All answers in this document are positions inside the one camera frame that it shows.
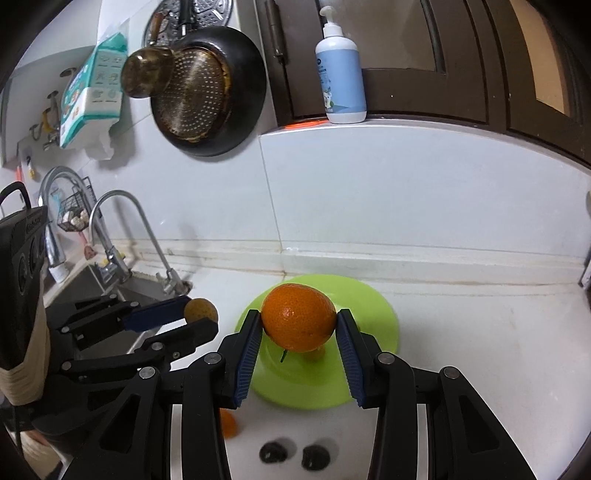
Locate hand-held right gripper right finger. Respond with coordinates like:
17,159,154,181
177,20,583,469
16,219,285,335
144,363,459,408
336,308,539,480

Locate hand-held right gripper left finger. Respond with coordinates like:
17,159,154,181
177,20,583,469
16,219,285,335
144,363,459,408
60,309,264,480

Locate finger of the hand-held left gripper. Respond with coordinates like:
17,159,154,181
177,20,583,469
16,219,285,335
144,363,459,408
48,295,191,352
59,318,219,376

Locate small brown fruit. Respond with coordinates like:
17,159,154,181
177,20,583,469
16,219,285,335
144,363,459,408
184,298,219,326

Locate green plate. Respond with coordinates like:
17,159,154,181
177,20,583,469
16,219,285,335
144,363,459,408
235,274,400,411

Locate large orange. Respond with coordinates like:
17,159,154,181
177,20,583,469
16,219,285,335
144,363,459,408
261,284,338,352

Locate steel sink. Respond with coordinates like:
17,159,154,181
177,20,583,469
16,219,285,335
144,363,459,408
44,263,192,356

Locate slim chrome faucet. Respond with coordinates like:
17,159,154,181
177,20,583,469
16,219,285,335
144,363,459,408
89,190,192,297

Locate dark round fruit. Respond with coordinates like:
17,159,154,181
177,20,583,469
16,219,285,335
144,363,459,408
259,440,288,464
301,444,330,472

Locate large chrome faucet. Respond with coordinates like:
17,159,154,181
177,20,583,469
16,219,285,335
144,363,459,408
38,166,134,284

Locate yellow hanging kitchen tools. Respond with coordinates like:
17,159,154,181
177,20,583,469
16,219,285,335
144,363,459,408
28,90,63,151

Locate teal tissue box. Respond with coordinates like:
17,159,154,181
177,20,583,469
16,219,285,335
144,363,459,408
59,33,129,160

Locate brass perforated colander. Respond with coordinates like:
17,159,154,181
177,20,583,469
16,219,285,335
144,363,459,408
154,46,232,139

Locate brass saucepan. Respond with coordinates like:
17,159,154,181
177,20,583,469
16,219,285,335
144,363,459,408
121,11,175,99

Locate black frying pan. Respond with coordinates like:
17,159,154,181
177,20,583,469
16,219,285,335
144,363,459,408
150,0,267,158

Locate white pump soap bottle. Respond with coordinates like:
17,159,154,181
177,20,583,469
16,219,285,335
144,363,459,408
315,6,368,124

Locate steel steamer rack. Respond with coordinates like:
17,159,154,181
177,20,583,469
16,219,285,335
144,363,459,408
143,0,234,47

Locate black wire basket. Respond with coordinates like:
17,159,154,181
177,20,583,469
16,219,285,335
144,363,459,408
56,178,95,232

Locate dark wooden window frame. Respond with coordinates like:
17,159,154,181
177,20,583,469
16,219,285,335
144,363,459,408
254,0,591,167

